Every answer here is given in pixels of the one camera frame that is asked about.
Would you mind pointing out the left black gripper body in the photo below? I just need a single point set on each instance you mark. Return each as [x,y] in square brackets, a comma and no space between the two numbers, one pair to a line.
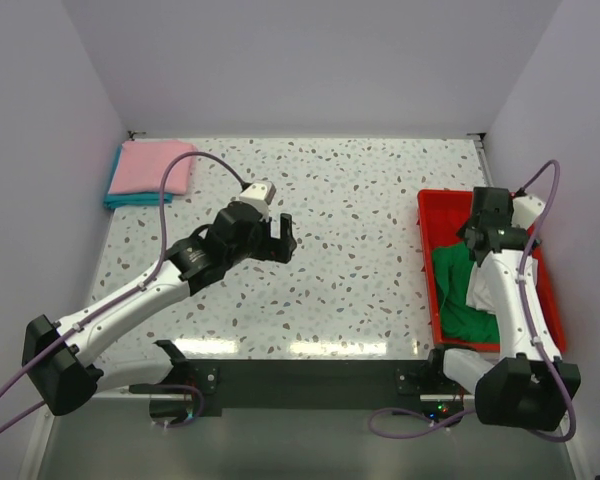
[261,246]

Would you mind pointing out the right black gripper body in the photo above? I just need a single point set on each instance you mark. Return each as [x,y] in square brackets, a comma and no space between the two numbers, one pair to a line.
[463,231]

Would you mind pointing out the white t shirt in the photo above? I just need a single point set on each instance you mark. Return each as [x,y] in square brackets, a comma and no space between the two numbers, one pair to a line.
[495,285]

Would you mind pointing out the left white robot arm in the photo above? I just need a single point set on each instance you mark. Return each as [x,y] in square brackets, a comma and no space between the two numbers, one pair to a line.
[64,359]

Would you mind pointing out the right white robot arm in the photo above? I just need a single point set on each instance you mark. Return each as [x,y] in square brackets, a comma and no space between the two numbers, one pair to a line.
[531,387]

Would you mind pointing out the red plastic bin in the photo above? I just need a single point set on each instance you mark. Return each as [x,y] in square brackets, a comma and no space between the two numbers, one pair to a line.
[441,213]

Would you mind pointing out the green t shirt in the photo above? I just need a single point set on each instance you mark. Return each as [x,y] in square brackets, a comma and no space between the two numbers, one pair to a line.
[452,272]

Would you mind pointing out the folded teal t shirt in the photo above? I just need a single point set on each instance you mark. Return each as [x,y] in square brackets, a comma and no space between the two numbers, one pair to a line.
[114,201]

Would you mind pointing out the folded pink t shirt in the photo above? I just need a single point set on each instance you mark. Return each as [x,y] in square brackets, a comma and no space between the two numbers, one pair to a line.
[141,165]

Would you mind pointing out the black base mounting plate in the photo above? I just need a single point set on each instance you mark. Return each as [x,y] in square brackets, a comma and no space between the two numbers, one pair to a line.
[215,386]

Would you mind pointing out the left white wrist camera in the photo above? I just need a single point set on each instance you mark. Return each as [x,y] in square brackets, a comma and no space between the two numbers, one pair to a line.
[259,195]

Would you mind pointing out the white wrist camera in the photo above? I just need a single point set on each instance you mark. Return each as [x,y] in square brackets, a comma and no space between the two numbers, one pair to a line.
[526,210]
[259,195]

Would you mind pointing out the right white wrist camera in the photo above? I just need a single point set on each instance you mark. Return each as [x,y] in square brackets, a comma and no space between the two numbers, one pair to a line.
[526,210]

